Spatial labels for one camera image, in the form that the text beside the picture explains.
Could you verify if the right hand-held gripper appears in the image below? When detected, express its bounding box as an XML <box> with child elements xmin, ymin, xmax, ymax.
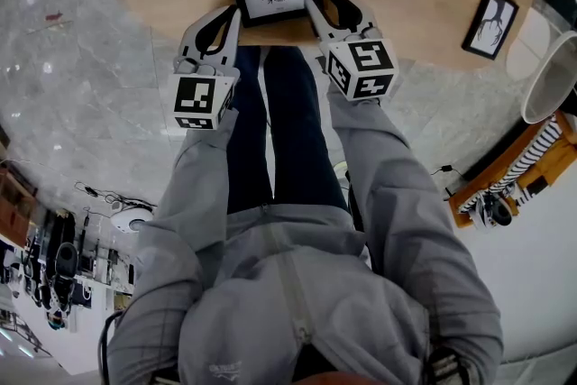
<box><xmin>302</xmin><ymin>0</ymin><xmax>401</xmax><ymax>103</ymax></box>

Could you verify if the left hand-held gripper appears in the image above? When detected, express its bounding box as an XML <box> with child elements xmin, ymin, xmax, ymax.
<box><xmin>166</xmin><ymin>4</ymin><xmax>243</xmax><ymax>133</ymax></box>

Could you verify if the black framed antler picture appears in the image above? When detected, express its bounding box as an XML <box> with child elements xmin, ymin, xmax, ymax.
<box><xmin>461</xmin><ymin>0</ymin><xmax>520</xmax><ymax>61</ymax></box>

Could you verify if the person's left forearm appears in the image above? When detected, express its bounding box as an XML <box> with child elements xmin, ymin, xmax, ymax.
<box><xmin>148</xmin><ymin>110</ymin><xmax>240</xmax><ymax>249</ymax></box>

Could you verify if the person's right forearm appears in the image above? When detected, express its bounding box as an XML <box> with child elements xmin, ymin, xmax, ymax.
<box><xmin>326</xmin><ymin>83</ymin><xmax>452</xmax><ymax>240</ymax></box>

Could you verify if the person's left leg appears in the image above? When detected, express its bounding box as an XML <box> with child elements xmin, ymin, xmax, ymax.
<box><xmin>224</xmin><ymin>44</ymin><xmax>276</xmax><ymax>215</ymax></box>

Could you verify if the person's leg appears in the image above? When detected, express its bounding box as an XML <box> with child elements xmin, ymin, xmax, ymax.
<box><xmin>224</xmin><ymin>44</ymin><xmax>276</xmax><ymax>215</ymax></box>
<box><xmin>263</xmin><ymin>45</ymin><xmax>351</xmax><ymax>213</ymax></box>

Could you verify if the person's right leg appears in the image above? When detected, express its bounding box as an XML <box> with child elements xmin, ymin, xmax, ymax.
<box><xmin>263</xmin><ymin>45</ymin><xmax>351</xmax><ymax>213</ymax></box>

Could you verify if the black power adapter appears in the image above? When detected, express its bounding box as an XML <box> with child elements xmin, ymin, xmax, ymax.
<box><xmin>430</xmin><ymin>164</ymin><xmax>461</xmax><ymax>199</ymax></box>

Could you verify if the white round device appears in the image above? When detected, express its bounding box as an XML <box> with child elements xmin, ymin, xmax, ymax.
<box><xmin>110</xmin><ymin>206</ymin><xmax>155</xmax><ymax>234</ymax></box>

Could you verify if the white round basket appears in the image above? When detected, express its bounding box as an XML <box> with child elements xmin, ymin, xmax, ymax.
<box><xmin>504</xmin><ymin>6</ymin><xmax>577</xmax><ymax>125</ymax></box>

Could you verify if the black white striped blanket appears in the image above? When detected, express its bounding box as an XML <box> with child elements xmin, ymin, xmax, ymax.
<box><xmin>457</xmin><ymin>116</ymin><xmax>564</xmax><ymax>213</ymax></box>

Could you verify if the white black headset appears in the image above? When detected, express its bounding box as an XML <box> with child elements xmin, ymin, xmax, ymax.
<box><xmin>471</xmin><ymin>191</ymin><xmax>515</xmax><ymax>231</ymax></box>

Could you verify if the person's grey jacket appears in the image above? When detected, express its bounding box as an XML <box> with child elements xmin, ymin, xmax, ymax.
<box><xmin>105</xmin><ymin>202</ymin><xmax>504</xmax><ymax>385</ymax></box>

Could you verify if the orange sofa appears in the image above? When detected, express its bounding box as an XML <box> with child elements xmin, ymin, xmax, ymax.
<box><xmin>448</xmin><ymin>110</ymin><xmax>577</xmax><ymax>230</ymax></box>

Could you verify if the brown wooden cabinet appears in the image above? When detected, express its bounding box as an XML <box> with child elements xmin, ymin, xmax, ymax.
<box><xmin>0</xmin><ymin>166</ymin><xmax>40</xmax><ymax>247</ymax></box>

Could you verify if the black equipment clutter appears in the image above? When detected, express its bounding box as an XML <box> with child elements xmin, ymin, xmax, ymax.
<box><xmin>0</xmin><ymin>206</ymin><xmax>136</xmax><ymax>330</ymax></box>

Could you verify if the black floor cable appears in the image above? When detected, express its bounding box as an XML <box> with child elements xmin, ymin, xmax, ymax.
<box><xmin>73</xmin><ymin>180</ymin><xmax>157</xmax><ymax>209</ymax></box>

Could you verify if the person's right shoulder strap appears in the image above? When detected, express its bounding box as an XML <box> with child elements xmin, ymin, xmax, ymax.
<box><xmin>426</xmin><ymin>349</ymin><xmax>470</xmax><ymax>385</ymax></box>

